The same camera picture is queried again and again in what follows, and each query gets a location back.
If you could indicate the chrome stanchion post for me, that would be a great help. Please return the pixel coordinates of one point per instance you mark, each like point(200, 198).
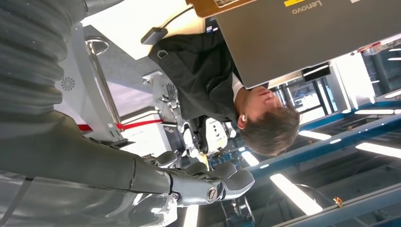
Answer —
point(103, 81)

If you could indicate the black external drive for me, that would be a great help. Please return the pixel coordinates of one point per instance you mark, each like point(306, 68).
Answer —
point(153, 36)

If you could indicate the person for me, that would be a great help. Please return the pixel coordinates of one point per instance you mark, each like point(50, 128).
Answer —
point(194, 72)

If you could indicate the grey laptop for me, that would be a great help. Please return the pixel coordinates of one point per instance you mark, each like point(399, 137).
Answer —
point(297, 40)

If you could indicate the white humanoid robot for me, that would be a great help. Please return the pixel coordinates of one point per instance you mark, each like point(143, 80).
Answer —
point(216, 134)

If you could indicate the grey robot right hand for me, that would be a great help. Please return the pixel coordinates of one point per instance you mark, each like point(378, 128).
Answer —
point(62, 156)

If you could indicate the white earbud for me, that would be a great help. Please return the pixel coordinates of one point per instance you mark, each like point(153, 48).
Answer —
point(242, 118)

